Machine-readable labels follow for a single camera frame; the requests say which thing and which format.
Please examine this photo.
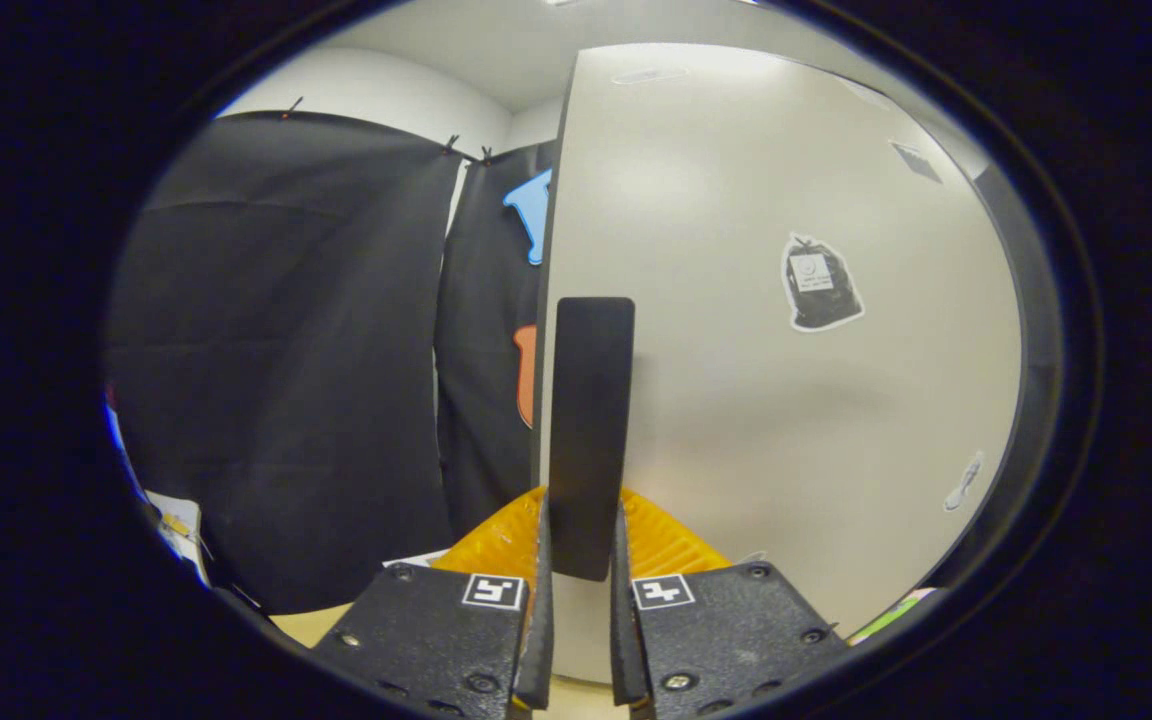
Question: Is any black door handle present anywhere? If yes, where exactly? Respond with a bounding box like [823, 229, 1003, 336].
[548, 297, 636, 582]

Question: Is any black backdrop cloth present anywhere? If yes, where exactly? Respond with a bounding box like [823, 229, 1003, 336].
[106, 110, 557, 616]

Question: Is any pink and green plush toy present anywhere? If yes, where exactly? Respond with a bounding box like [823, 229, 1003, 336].
[846, 588, 937, 646]

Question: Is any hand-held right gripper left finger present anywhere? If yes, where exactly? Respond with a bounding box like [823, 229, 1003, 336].
[311, 487, 554, 720]

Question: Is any grey cabinet door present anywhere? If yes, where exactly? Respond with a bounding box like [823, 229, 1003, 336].
[533, 42, 1024, 686]

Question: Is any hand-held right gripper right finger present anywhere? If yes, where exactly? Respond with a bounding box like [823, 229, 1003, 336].
[611, 487, 849, 720]

